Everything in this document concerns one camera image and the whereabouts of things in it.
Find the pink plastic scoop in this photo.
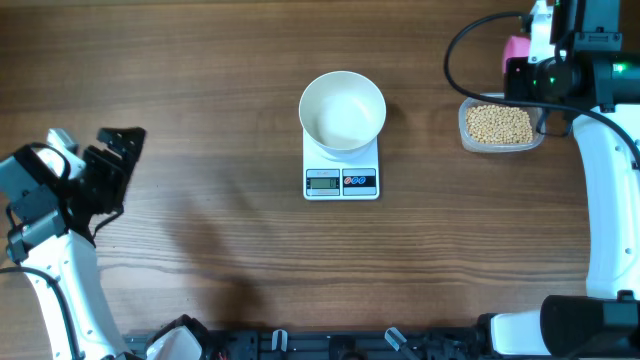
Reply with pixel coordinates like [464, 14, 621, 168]
[502, 36, 530, 74]

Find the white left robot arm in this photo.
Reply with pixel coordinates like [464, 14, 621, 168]
[1, 127, 146, 359]

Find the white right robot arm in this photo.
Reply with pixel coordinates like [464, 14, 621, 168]
[248, 1, 639, 359]

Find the white digital kitchen scale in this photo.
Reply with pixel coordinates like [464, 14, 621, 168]
[302, 131, 381, 201]

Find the cream white bowl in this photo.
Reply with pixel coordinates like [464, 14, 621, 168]
[298, 71, 387, 152]

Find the clear plastic bean container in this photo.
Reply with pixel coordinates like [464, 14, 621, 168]
[458, 97, 544, 153]

